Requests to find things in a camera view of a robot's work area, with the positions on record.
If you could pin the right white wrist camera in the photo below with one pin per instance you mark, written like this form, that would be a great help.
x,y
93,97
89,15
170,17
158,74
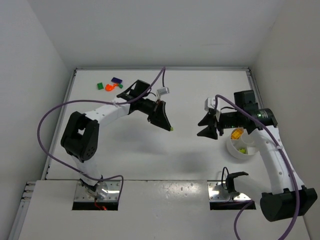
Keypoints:
x,y
212,106

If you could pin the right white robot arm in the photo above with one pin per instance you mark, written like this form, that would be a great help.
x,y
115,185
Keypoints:
x,y
288,197

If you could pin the green square lego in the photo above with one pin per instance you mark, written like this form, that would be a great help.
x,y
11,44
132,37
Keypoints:
x,y
100,86

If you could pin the yellow long lego brick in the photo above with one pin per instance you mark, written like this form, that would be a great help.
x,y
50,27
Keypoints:
x,y
237,133

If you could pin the white round divided container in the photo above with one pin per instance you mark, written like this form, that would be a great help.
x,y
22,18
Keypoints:
x,y
241,145

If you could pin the blue flat lego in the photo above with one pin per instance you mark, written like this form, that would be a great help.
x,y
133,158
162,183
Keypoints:
x,y
116,80

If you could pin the orange lego piece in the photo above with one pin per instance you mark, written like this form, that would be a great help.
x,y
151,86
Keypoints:
x,y
110,87

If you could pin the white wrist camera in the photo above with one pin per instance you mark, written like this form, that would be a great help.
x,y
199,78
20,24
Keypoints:
x,y
212,106
162,91

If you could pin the metal base plate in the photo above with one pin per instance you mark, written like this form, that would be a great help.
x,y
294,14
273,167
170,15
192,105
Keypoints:
x,y
105,192
217,194

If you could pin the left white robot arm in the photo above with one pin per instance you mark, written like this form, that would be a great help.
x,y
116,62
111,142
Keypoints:
x,y
81,135

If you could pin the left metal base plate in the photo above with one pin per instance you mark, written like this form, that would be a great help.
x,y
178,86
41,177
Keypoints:
x,y
105,192

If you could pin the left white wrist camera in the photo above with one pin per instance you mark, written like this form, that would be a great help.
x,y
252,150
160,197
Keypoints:
x,y
162,91

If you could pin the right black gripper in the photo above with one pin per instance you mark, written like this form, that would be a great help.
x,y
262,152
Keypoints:
x,y
217,122

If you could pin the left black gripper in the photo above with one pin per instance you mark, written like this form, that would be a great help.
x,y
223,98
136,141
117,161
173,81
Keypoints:
x,y
155,111

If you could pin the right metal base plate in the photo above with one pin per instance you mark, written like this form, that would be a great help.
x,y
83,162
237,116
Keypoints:
x,y
217,194

